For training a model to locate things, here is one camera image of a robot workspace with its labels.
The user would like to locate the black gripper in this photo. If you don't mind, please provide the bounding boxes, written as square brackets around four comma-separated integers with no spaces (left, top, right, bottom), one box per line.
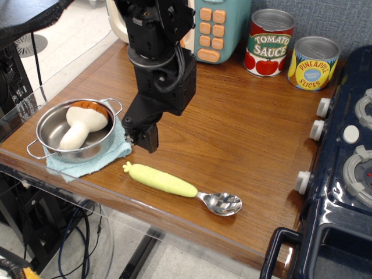
[122,46,196,153]

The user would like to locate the white plush mushroom toy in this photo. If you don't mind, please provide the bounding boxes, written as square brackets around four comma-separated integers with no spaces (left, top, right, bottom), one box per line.
[59,101,109,151]

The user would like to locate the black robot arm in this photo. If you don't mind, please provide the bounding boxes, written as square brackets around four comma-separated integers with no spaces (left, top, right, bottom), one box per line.
[115,1,196,153]

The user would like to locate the light blue cloth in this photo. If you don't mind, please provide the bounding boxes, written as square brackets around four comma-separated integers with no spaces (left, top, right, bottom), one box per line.
[46,117,131,182]

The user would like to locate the small steel pot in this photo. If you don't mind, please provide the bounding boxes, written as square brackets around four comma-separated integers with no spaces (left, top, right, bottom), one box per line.
[27,98,123,163]

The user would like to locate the teal toy microwave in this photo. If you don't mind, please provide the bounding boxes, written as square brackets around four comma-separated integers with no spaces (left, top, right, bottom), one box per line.
[106,1,251,64]

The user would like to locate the tomato sauce can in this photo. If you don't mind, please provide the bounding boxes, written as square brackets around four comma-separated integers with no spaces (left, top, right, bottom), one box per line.
[244,9,295,77]

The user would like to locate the white stove knob bottom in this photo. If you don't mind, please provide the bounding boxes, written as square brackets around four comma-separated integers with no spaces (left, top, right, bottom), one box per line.
[294,171,311,195]

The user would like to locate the white stove knob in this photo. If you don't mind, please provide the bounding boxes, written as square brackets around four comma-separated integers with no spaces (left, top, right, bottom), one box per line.
[309,120,325,141]
[316,98,331,119]
[294,171,311,195]

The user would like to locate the white stove knob middle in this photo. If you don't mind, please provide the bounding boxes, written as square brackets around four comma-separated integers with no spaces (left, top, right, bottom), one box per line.
[309,120,325,141]

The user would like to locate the white stove knob top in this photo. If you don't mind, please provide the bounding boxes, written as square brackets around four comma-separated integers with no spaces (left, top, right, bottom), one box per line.
[316,98,331,119]

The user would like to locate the pineapple slices can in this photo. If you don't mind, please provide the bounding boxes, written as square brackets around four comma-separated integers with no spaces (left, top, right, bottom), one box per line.
[288,36,341,91]

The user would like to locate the dark blue toy stove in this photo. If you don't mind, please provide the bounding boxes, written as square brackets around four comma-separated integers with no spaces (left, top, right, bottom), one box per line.
[260,46,371,278]

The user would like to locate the black table leg frame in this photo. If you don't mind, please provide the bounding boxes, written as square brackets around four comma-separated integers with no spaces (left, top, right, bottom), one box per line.
[119,226,164,279]

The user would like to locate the spoon with yellow-green handle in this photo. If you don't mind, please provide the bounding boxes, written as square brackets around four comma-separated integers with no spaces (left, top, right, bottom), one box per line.
[122,162,243,217]

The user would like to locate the cables under table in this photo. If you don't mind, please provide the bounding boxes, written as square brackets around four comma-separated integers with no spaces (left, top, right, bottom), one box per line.
[55,200,105,279]

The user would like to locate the black sleeved cable bundle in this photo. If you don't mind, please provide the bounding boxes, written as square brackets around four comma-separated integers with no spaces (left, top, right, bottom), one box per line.
[0,0,75,44]

